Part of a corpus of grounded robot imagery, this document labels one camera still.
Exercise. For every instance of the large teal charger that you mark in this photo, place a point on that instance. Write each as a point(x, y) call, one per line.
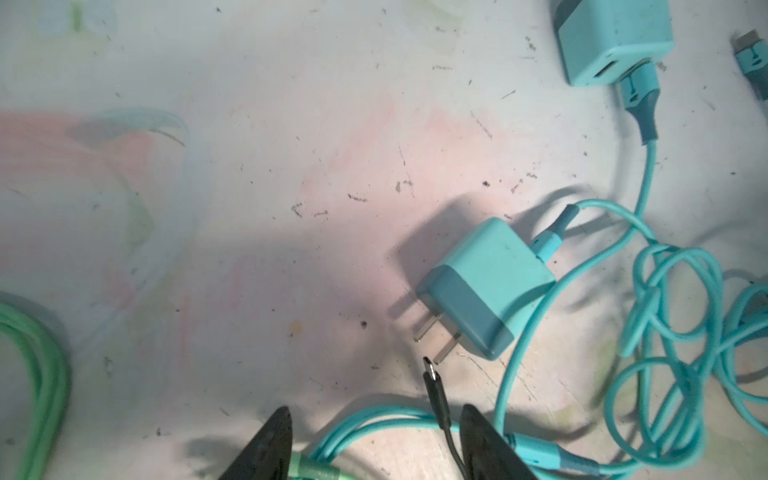
point(600, 41)

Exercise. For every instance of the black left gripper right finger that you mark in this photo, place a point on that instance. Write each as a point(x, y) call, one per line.
point(486, 454)

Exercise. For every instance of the small teal charger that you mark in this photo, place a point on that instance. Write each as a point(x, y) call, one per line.
point(486, 288)

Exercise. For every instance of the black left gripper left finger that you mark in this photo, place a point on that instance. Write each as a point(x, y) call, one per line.
point(267, 455)

